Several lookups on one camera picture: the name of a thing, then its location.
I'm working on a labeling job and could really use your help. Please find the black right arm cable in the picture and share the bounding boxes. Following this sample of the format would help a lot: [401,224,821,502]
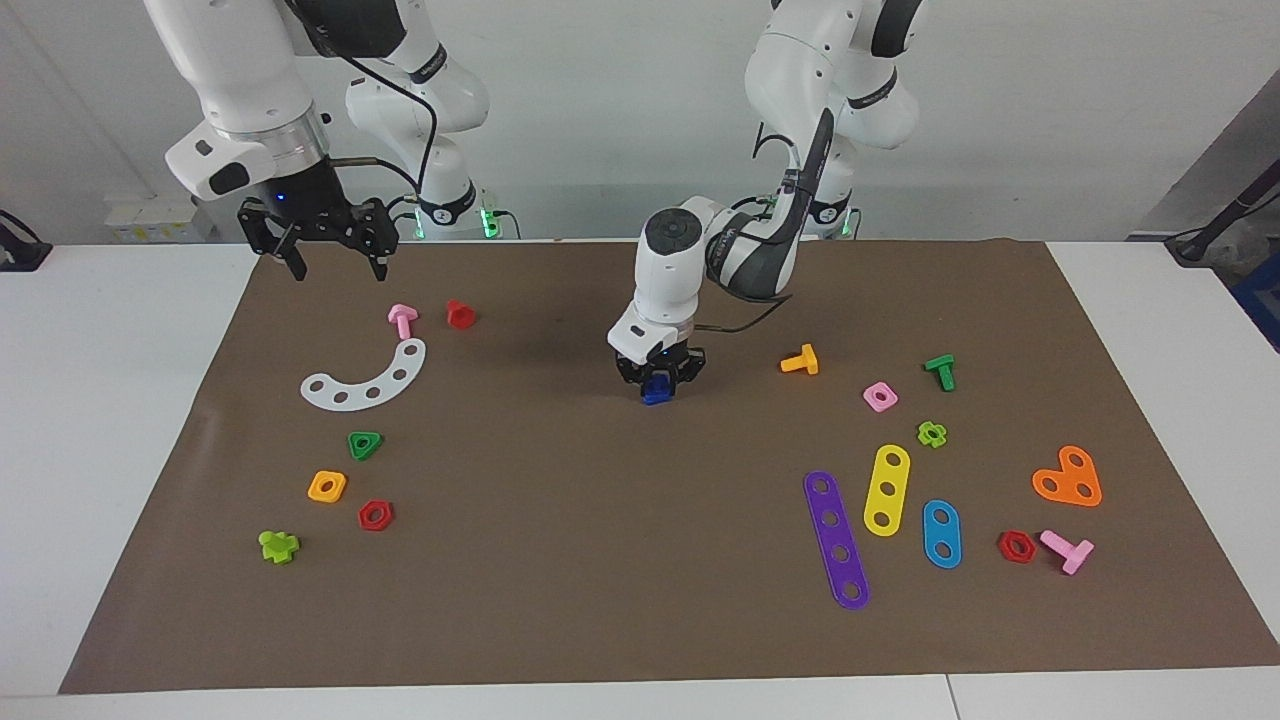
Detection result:
[285,0,441,216]

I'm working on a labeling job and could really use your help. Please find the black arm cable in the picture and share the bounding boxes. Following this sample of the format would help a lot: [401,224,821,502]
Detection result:
[285,0,441,216]
[695,108,836,336]

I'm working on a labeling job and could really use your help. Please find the black device with cable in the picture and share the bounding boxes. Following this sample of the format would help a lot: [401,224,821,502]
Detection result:
[0,210,53,273]

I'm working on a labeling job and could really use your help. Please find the blue two-hole plastic plate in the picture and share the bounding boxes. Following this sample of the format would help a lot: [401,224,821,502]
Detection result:
[921,499,963,570]

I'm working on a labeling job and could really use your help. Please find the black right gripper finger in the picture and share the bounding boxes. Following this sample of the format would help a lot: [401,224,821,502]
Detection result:
[237,198,309,282]
[345,197,399,282]

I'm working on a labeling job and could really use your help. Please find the white curved plastic plate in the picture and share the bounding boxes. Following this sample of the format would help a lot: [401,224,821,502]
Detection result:
[300,338,428,412]

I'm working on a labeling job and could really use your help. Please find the brown table mat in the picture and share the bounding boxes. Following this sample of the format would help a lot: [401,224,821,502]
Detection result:
[58,238,1280,696]

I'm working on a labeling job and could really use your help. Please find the black stand pole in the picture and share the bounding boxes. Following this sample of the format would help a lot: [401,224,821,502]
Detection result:
[1165,165,1280,263]

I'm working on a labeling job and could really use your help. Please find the purple four-hole plastic plate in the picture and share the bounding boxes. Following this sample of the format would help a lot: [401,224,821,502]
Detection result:
[803,470,871,611]

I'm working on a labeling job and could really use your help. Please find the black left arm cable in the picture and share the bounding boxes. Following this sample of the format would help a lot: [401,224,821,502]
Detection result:
[695,108,836,336]

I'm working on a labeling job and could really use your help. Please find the blue box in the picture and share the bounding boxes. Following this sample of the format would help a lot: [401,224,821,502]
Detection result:
[1228,250,1280,353]

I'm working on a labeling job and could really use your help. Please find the yellow three-hole plastic plate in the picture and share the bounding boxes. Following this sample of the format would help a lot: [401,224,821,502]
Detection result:
[863,444,912,538]

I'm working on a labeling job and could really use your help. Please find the white power strip box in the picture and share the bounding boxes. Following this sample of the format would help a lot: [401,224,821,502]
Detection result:
[105,195,216,244]

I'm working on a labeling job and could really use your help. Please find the orange angled plastic plate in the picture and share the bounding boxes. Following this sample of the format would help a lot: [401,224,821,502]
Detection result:
[1031,445,1103,508]

